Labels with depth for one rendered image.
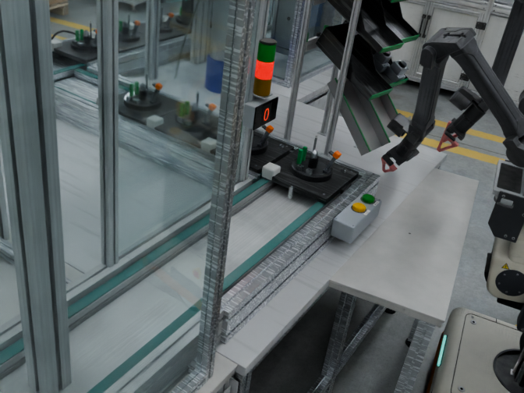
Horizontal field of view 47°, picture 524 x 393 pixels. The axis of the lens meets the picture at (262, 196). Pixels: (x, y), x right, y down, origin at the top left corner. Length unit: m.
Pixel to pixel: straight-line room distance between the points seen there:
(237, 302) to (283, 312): 0.19
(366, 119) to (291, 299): 0.85
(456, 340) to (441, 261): 0.71
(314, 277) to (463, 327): 1.08
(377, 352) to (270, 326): 1.33
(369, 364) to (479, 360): 0.48
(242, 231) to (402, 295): 0.48
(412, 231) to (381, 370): 0.89
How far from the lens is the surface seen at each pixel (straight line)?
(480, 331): 2.67
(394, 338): 2.91
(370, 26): 2.11
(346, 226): 1.78
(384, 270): 1.81
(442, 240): 2.03
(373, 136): 2.22
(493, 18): 5.77
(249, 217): 1.81
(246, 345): 1.48
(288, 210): 1.87
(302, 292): 1.65
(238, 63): 0.97
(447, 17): 5.80
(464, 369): 2.48
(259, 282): 1.50
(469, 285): 3.40
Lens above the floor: 1.91
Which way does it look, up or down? 31 degrees down
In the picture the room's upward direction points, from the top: 8 degrees clockwise
